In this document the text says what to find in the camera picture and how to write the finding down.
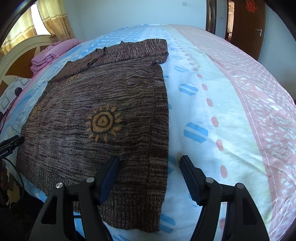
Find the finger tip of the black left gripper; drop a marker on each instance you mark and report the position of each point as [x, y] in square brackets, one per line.
[9, 145]

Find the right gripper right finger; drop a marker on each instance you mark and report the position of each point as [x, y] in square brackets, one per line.
[242, 219]

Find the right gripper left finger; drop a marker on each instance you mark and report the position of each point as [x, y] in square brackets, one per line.
[72, 212]

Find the brown knitted sun-pattern sweater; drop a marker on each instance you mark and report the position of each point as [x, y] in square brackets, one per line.
[112, 102]

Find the patterned white grey pillow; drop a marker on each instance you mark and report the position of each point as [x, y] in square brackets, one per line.
[10, 95]

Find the cream wooden headboard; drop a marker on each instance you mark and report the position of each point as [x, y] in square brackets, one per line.
[17, 61]

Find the folded pink quilt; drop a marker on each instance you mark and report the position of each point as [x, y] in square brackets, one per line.
[49, 54]

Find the blue polka dot bed blanket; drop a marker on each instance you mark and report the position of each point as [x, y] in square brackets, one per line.
[226, 112]

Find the yellow patterned curtain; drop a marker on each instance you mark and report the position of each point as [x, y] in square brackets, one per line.
[42, 15]

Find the brown wooden door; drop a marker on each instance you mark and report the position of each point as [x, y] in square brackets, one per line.
[244, 34]

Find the red paper door decoration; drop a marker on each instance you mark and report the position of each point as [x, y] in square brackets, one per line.
[250, 6]

